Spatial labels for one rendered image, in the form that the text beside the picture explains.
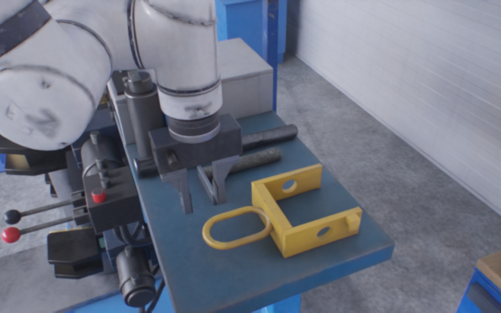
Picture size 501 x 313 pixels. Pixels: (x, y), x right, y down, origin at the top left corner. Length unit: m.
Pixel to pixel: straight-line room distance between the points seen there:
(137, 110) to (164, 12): 0.47
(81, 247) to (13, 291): 0.57
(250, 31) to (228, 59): 2.56
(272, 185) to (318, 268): 0.19
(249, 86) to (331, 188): 0.36
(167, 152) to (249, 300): 0.29
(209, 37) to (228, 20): 3.09
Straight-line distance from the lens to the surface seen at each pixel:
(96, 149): 1.21
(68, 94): 0.40
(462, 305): 1.15
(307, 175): 0.88
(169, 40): 0.52
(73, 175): 1.64
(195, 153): 0.62
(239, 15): 3.65
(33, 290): 2.10
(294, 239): 0.75
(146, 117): 0.96
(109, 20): 0.54
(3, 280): 2.20
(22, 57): 0.42
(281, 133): 1.03
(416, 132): 2.95
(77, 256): 1.61
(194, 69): 0.54
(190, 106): 0.56
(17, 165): 1.39
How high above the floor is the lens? 1.66
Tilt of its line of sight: 37 degrees down
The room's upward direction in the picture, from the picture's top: 2 degrees counter-clockwise
